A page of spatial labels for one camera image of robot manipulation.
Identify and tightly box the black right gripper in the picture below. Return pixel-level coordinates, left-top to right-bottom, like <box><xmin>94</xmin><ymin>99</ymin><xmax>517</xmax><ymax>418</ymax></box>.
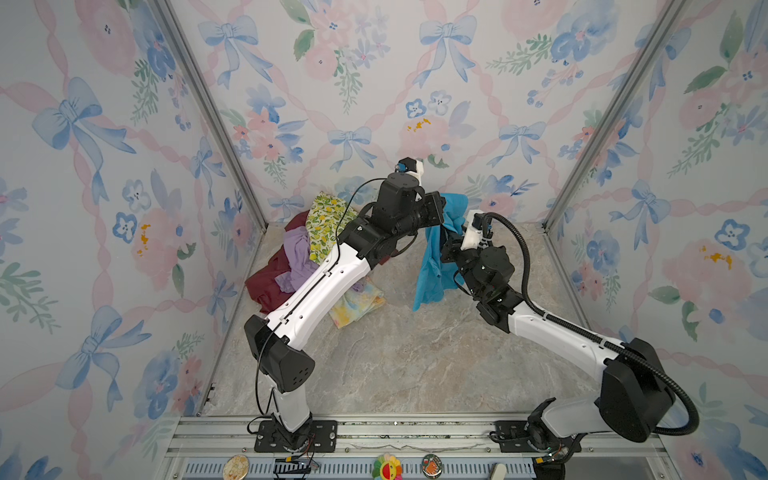
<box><xmin>441</xmin><ymin>223</ymin><xmax>487</xmax><ymax>304</ymax></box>

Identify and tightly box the teal blue cloth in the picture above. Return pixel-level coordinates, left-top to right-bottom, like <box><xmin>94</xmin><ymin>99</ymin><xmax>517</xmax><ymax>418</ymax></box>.
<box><xmin>413</xmin><ymin>193</ymin><xmax>469</xmax><ymax>311</ymax></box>

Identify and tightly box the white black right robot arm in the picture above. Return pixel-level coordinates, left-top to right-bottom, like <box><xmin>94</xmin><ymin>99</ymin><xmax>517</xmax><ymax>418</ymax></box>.
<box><xmin>440</xmin><ymin>229</ymin><xmax>698</xmax><ymax>452</ymax></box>

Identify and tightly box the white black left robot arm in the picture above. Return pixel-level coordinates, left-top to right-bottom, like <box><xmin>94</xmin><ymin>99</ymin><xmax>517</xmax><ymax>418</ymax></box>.
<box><xmin>244</xmin><ymin>169</ymin><xmax>444</xmax><ymax>434</ymax></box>

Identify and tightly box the lemon print cloth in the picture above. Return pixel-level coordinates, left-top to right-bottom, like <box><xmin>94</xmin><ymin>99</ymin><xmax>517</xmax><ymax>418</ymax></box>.
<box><xmin>305</xmin><ymin>192</ymin><xmax>357</xmax><ymax>264</ymax></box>

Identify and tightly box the pastel floral cloth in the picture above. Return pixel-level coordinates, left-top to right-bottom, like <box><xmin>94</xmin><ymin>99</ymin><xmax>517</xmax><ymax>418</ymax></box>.
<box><xmin>329</xmin><ymin>279</ymin><xmax>386</xmax><ymax>329</ymax></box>

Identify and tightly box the lavender purple cloth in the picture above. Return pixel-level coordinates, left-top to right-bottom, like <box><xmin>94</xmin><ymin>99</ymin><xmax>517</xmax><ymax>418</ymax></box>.
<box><xmin>275</xmin><ymin>226</ymin><xmax>330</xmax><ymax>293</ymax></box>

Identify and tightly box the maroon cloth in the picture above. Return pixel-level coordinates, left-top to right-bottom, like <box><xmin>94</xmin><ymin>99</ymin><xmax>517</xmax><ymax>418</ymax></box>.
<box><xmin>245</xmin><ymin>211</ymin><xmax>309</xmax><ymax>314</ymax></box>

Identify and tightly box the round dark sticker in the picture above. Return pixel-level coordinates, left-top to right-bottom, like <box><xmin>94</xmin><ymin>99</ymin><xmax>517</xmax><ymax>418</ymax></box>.
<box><xmin>421</xmin><ymin>454</ymin><xmax>443</xmax><ymax>479</ymax></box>

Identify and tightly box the round tan sticker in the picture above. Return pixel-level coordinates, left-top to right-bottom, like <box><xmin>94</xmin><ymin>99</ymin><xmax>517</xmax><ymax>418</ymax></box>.
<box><xmin>221</xmin><ymin>455</ymin><xmax>250</xmax><ymax>480</ymax></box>

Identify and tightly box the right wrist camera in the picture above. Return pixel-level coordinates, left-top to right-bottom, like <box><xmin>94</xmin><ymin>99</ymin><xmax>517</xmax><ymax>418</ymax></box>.
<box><xmin>461</xmin><ymin>210</ymin><xmax>492</xmax><ymax>251</ymax></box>

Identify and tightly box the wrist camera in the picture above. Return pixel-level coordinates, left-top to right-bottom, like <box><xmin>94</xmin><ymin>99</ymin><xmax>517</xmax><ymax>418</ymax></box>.
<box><xmin>395</xmin><ymin>157</ymin><xmax>425</xmax><ymax>181</ymax></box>
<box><xmin>461</xmin><ymin>210</ymin><xmax>492</xmax><ymax>251</ymax></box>

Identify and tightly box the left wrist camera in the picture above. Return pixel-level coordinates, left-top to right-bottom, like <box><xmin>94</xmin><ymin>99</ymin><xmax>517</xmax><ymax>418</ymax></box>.
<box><xmin>395</xmin><ymin>157</ymin><xmax>425</xmax><ymax>181</ymax></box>

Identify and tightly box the left corner aluminium post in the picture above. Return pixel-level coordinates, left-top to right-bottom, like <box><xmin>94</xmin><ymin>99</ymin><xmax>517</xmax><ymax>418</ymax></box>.
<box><xmin>148</xmin><ymin>0</ymin><xmax>268</xmax><ymax>234</ymax></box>

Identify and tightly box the corner aluminium post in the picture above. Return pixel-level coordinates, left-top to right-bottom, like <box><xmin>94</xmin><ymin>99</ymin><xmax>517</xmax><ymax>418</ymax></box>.
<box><xmin>148</xmin><ymin>0</ymin><xmax>268</xmax><ymax>234</ymax></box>
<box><xmin>541</xmin><ymin>0</ymin><xmax>687</xmax><ymax>234</ymax></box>

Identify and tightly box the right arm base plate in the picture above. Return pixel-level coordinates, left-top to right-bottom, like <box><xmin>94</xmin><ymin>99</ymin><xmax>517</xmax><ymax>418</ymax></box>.
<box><xmin>488</xmin><ymin>420</ymin><xmax>584</xmax><ymax>456</ymax></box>

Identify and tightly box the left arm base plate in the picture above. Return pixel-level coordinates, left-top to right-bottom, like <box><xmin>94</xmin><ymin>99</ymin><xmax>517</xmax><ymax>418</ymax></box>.
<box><xmin>253</xmin><ymin>419</ymin><xmax>338</xmax><ymax>454</ymax></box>

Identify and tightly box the black corrugated cable conduit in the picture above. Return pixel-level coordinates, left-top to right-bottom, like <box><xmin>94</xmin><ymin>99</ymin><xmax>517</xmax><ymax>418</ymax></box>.
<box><xmin>479</xmin><ymin>212</ymin><xmax>701</xmax><ymax>437</ymax></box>

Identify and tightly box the aluminium rail frame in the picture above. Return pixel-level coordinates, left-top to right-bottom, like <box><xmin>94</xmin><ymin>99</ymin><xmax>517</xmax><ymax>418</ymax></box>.
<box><xmin>155</xmin><ymin>413</ymin><xmax>681</xmax><ymax>479</ymax></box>

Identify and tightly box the right corner aluminium post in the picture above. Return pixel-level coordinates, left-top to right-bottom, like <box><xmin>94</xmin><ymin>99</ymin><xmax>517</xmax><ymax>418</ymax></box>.
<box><xmin>541</xmin><ymin>0</ymin><xmax>687</xmax><ymax>234</ymax></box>

